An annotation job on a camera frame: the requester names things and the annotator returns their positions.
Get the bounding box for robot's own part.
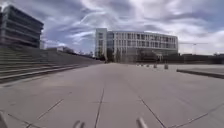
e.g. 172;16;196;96
136;117;148;128
72;120;86;128

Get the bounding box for construction crane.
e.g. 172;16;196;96
179;41;209;56

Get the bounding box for low dark raised platform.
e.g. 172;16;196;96
176;67;224;80

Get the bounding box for white multi-storey building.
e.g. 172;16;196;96
94;27;180;64

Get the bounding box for dark glass office building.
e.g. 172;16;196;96
0;4;45;50

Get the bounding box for low dark building row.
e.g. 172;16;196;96
162;53;224;65

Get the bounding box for grey concrete slab plaza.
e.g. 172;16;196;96
0;62;224;128

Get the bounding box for wide grey stone steps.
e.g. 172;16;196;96
0;45;104;84

